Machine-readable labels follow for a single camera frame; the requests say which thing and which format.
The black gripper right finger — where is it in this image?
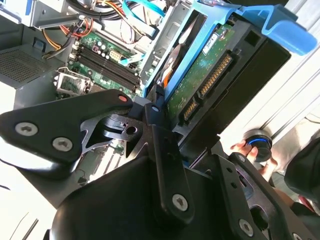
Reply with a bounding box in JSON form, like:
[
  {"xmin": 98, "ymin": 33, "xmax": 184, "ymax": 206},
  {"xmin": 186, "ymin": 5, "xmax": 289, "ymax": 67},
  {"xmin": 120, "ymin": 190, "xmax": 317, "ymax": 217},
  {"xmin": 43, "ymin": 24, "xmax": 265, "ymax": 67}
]
[{"xmin": 212, "ymin": 152, "xmax": 316, "ymax": 240}]

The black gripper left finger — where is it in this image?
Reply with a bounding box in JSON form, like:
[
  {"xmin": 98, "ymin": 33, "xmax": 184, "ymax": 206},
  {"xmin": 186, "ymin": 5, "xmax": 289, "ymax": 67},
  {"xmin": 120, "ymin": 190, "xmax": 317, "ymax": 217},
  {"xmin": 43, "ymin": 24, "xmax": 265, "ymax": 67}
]
[{"xmin": 0, "ymin": 84, "xmax": 196, "ymax": 226}]

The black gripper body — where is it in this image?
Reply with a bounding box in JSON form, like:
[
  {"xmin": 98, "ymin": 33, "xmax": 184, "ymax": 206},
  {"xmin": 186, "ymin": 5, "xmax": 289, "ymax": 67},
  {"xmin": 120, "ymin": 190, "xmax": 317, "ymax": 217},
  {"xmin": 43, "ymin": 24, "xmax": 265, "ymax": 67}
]
[{"xmin": 46, "ymin": 156, "xmax": 237, "ymax": 240}]

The round black tool blue ring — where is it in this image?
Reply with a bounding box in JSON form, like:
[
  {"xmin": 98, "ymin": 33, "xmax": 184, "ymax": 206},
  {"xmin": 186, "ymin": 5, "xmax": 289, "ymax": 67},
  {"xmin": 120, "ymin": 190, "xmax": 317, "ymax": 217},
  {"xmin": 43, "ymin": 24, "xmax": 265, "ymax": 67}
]
[{"xmin": 243, "ymin": 128, "xmax": 274, "ymax": 163}]

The red yellow power wire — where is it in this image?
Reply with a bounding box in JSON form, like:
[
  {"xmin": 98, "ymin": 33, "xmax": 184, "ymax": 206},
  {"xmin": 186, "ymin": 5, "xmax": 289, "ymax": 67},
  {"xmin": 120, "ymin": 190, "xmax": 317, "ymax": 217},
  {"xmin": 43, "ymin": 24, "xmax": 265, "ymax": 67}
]
[{"xmin": 98, "ymin": 0, "xmax": 127, "ymax": 21}]

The hard disk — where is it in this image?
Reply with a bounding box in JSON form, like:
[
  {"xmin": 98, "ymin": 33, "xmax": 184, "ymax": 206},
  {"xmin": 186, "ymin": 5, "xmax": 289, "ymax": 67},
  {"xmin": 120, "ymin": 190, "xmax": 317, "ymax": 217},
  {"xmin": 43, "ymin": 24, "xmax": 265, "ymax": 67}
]
[{"xmin": 141, "ymin": 0, "xmax": 319, "ymax": 157}]

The person hand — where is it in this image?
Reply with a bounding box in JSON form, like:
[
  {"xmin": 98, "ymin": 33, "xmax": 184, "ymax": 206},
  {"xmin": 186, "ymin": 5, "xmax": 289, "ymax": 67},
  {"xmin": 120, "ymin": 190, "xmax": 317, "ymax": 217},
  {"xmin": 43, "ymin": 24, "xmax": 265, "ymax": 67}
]
[{"xmin": 229, "ymin": 139, "xmax": 279, "ymax": 183}]

